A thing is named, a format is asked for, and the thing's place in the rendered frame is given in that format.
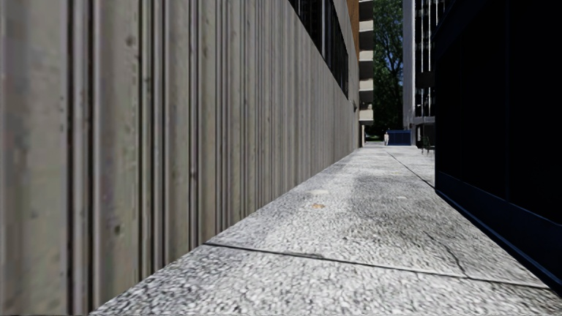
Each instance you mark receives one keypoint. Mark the person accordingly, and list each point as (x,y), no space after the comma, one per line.
(386,138)

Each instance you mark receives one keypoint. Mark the ribbed grey concrete building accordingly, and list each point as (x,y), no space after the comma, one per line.
(175,118)

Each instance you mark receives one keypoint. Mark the blue booth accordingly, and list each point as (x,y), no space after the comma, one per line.
(399,137)

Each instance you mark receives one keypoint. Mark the pale concrete balcony building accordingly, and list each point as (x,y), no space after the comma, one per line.
(366,52)

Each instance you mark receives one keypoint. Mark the trees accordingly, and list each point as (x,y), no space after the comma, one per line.
(388,61)

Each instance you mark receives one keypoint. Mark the glass tower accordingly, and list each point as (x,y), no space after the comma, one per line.
(421,30)

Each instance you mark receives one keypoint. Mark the dark building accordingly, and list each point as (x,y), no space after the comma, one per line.
(500,109)

